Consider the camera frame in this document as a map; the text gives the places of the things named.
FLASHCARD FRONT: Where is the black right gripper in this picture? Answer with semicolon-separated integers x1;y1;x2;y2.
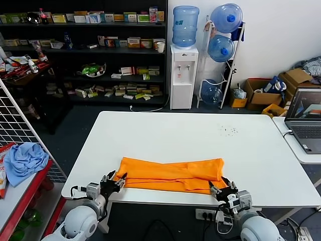
208;177;238;202

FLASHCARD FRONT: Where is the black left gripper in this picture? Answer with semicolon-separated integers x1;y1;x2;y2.
100;170;128;196

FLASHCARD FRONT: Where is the orange t-shirt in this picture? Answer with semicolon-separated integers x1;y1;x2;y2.
114;157;225;195

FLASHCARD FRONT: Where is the pile of striped clothes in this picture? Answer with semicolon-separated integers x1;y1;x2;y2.
293;57;321;85

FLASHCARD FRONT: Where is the white power strip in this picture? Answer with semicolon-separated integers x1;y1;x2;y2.
195;208;219;223

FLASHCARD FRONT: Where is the large white table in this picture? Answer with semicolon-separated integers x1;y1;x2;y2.
61;110;321;209

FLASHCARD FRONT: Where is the red edged shelf cart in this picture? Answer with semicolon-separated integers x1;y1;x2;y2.
0;158;68;241

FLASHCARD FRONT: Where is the small white side table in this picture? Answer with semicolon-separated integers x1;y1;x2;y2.
272;116;321;165

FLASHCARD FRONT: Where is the small yellow box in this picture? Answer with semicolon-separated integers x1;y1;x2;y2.
230;96;249;108

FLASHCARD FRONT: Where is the yellow plastic bin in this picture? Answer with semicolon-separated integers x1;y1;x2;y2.
262;103;288;118

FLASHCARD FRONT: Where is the grey floor power strip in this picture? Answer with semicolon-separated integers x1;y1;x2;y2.
297;226;311;239

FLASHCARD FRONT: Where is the light blue crumpled cloth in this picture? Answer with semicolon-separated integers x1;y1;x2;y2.
4;142;50;188

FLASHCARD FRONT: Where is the clear plastic bag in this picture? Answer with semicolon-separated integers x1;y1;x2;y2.
232;84;248;100

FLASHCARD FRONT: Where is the open brown cardboard box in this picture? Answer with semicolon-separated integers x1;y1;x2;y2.
243;78;283;111

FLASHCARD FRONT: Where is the grey open laptop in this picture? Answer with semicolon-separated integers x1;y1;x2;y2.
284;87;321;155

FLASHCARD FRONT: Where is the white water dispenser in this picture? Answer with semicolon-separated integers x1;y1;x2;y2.
170;44;199;110

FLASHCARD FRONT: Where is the red snack bag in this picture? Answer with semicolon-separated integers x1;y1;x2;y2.
0;142;16;199

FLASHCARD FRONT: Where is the basket of green packs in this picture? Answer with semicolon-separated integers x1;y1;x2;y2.
77;62;107;78

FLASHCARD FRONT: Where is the black stand by rack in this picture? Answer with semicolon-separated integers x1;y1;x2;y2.
224;60;238;88

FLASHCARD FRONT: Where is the white water jug rack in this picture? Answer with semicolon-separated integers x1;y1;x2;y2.
196;15;246;110

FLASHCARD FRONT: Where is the blue and white bag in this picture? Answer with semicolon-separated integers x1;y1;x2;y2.
262;76;288;95

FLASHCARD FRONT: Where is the black shelving unit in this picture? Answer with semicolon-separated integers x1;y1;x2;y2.
0;0;169;106

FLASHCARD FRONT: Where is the dark wooden table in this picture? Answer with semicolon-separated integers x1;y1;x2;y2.
0;59;73;135

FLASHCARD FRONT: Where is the large closed cardboard box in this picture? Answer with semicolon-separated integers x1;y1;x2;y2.
278;68;314;106

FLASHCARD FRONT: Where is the small white bottle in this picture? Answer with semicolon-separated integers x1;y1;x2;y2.
27;58;39;74

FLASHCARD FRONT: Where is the blue drink bottle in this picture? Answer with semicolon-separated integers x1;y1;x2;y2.
63;32;74;50

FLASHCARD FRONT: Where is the pink drink bottle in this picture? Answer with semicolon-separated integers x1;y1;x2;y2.
35;42;49;62

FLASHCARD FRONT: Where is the dark blue cloth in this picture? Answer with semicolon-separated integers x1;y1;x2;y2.
231;22;246;41

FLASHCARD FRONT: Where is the upright blue water jug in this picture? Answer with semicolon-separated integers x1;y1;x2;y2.
172;6;201;50

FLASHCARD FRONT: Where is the tall pink medicine box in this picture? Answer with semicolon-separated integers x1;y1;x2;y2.
149;7;159;23

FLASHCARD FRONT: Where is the yellow medicine box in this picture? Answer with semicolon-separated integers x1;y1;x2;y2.
52;14;68;24

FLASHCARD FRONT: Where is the cola bottle red label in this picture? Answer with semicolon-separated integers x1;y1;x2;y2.
39;8;50;25

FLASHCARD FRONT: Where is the shiny black bowl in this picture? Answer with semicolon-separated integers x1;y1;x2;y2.
26;12;42;25

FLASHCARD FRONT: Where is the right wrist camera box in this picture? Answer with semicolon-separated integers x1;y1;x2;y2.
227;190;253;214

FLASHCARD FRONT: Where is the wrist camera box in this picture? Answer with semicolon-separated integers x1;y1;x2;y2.
227;190;253;214
86;183;101;200

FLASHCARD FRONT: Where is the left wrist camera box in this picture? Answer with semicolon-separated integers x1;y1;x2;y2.
86;183;101;200

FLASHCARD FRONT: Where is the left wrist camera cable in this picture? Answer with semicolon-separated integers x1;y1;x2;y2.
70;185;88;200

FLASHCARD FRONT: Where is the black floor cable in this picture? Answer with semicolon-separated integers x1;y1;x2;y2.
144;219;176;241

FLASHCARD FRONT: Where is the white floor cable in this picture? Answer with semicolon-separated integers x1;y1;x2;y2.
129;94;171;112

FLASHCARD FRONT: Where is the white wire grid panel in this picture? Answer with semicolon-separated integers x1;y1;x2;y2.
0;76;68;181

